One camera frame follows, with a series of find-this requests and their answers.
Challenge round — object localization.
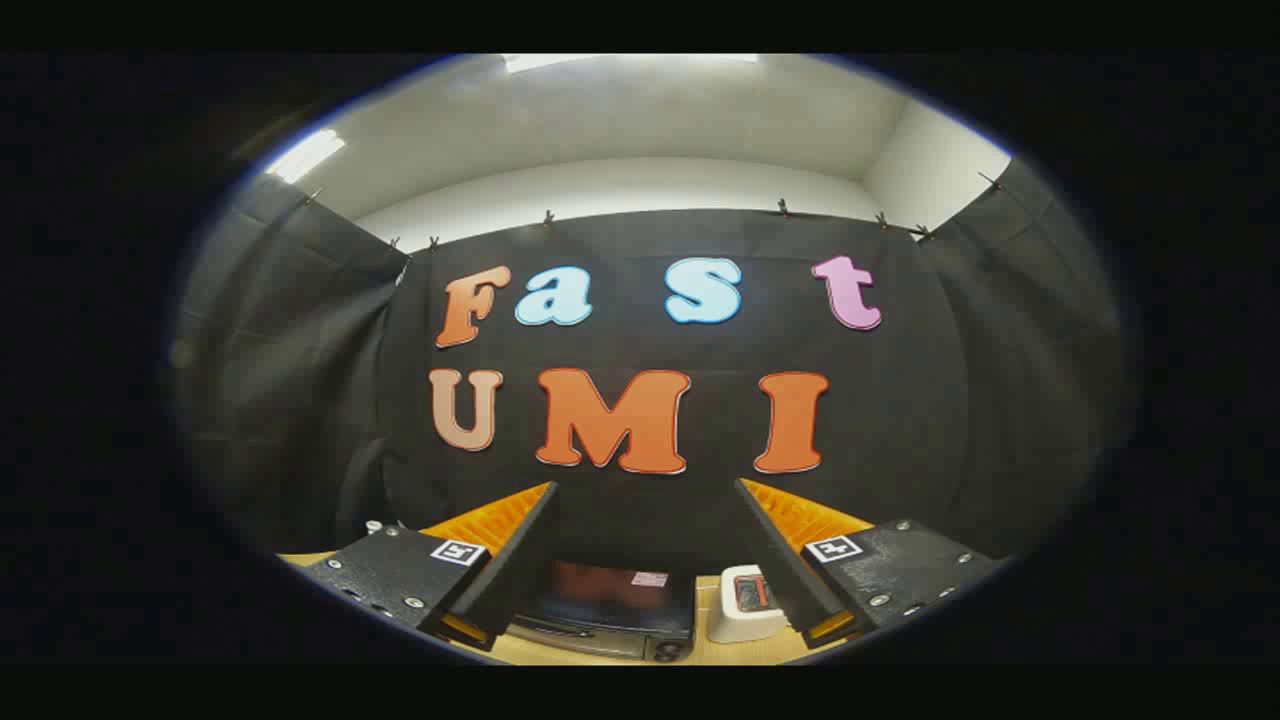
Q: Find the ceiling light panel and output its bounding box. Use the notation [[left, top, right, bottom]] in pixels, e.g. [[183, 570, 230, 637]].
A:
[[500, 54, 761, 74], [265, 128, 348, 184]]

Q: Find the glass toaster oven door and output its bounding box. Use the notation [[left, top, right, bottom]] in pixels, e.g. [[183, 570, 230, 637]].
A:
[[505, 615, 656, 661]]

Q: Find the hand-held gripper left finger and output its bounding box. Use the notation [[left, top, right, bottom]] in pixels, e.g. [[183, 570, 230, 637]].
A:
[[296, 481, 561, 653]]

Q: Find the black toaster oven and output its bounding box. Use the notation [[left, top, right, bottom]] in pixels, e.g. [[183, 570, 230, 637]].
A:
[[505, 558, 698, 664]]

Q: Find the white pop-up toaster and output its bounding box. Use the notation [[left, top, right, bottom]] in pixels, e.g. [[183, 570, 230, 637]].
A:
[[707, 565, 791, 644]]

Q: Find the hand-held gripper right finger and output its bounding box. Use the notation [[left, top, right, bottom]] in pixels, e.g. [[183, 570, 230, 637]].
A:
[[735, 478, 1001, 651]]

